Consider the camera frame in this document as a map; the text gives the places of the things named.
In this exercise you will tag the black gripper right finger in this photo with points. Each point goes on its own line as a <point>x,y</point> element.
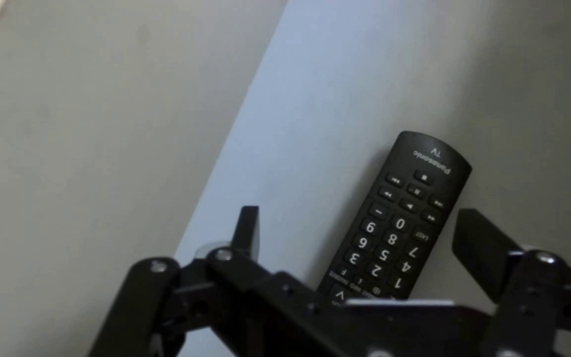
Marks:
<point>497,259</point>

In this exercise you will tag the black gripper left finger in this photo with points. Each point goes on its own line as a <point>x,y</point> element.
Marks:
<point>233,284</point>

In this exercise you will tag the black TV remote control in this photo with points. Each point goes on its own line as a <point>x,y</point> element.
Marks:
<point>398,211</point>

